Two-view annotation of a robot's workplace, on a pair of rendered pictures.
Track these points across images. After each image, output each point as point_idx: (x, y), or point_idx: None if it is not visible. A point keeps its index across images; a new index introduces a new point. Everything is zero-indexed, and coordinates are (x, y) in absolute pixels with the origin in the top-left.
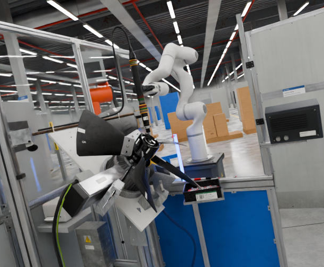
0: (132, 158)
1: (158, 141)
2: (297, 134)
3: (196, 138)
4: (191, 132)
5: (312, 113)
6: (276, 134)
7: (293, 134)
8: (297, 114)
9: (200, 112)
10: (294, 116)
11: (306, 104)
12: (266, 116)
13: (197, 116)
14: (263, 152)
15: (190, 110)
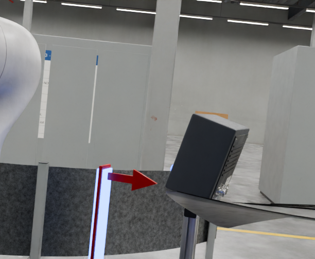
0: None
1: (287, 208)
2: (224, 183)
3: None
4: None
5: (244, 142)
6: (219, 182)
7: (224, 182)
8: (241, 142)
9: (40, 76)
10: (239, 145)
11: (235, 123)
12: (233, 137)
13: (32, 91)
14: (196, 229)
15: (12, 53)
